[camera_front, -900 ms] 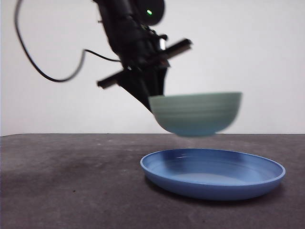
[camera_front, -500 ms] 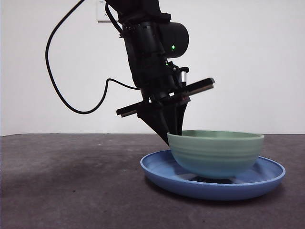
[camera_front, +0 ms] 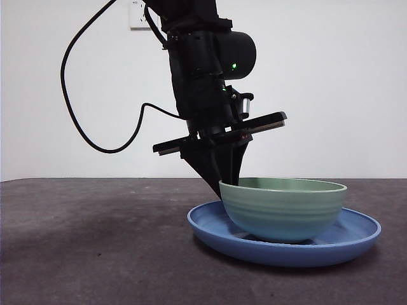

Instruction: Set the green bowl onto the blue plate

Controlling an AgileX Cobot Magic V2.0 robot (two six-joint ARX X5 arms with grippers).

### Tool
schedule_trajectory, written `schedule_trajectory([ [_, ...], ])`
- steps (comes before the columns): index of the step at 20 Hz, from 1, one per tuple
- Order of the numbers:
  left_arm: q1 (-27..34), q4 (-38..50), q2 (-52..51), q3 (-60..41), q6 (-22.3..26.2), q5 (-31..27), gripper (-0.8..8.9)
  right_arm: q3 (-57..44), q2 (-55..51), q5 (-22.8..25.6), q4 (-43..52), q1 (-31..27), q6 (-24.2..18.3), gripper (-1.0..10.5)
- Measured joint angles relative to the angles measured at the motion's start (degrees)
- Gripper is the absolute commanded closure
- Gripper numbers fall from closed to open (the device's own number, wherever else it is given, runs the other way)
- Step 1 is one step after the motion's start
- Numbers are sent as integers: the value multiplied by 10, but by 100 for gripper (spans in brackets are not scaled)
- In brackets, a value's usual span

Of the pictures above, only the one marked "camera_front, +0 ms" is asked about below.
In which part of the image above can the pale green ribbed bowl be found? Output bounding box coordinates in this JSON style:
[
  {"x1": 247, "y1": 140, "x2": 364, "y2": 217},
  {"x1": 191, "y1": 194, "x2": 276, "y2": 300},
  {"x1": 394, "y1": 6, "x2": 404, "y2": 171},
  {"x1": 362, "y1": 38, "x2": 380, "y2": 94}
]
[{"x1": 218, "y1": 177, "x2": 348, "y2": 245}]

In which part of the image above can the blue round plate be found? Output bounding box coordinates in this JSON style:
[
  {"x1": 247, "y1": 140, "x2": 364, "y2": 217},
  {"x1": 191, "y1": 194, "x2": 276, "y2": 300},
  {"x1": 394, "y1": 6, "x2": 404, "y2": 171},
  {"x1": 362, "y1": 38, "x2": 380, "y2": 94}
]
[{"x1": 186, "y1": 200, "x2": 382, "y2": 268}]

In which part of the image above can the black cable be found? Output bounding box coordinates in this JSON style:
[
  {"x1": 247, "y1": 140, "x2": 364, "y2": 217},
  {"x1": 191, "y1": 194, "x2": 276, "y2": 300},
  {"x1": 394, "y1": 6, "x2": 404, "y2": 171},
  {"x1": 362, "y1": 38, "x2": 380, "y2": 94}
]
[
  {"x1": 143, "y1": 4, "x2": 169, "y2": 44},
  {"x1": 60, "y1": 0, "x2": 181, "y2": 154}
]

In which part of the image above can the white wall socket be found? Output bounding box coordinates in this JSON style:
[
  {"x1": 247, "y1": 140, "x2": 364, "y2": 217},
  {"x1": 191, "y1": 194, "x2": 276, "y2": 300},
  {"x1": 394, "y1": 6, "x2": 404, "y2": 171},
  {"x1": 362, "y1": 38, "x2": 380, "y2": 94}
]
[{"x1": 130, "y1": 0, "x2": 160, "y2": 32}]

